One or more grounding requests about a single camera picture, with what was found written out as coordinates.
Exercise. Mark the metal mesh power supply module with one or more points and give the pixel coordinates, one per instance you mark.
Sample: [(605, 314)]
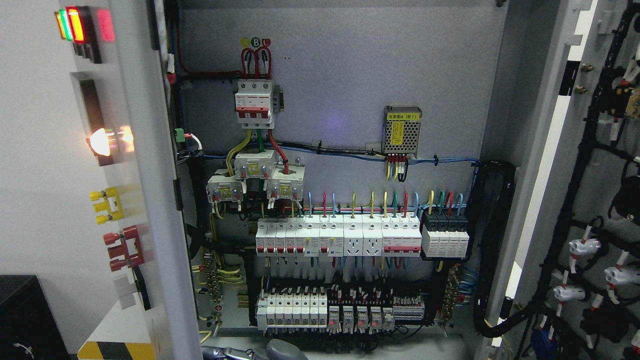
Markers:
[(402, 125)]

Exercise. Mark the lower white breaker relay row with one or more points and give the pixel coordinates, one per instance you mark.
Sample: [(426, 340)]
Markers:
[(338, 309)]

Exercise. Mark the grey cabinet door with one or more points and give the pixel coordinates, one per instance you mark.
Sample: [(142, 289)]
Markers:
[(128, 66), (566, 270)]

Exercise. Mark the white glowing indicator lamp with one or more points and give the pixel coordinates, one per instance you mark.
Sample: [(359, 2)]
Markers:
[(103, 144)]

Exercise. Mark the black box lower left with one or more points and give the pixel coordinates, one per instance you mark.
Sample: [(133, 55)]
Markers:
[(28, 330)]

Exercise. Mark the yellow indicator light left door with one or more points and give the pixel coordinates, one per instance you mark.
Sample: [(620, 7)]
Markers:
[(60, 25)]

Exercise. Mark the red terminal connector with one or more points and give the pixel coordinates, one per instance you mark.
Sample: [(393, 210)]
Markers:
[(124, 248)]

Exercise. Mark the black surge protector modules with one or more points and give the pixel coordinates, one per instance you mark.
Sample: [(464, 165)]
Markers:
[(445, 237)]

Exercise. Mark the red white main circuit breaker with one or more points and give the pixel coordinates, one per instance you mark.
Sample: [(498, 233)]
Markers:
[(257, 101)]

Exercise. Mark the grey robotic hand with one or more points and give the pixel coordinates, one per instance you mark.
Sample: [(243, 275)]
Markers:
[(276, 349)]

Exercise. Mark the red indicator light left door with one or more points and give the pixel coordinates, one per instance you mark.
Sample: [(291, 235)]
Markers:
[(82, 30)]

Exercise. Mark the black digital power meter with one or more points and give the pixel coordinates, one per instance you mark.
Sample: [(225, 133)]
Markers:
[(88, 101)]

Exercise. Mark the white rotary selector switch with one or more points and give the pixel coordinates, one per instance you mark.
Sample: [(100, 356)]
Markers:
[(126, 290)]

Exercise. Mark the white socket breaker row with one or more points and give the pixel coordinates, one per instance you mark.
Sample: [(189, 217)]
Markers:
[(319, 236)]

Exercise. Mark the green indicator light left door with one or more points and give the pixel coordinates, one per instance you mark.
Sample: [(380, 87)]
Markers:
[(66, 21)]

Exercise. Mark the yellow terminal connector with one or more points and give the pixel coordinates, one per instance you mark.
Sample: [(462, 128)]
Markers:
[(107, 204)]

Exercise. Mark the white current transformer cluster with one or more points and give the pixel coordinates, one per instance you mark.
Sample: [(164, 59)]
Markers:
[(257, 171)]

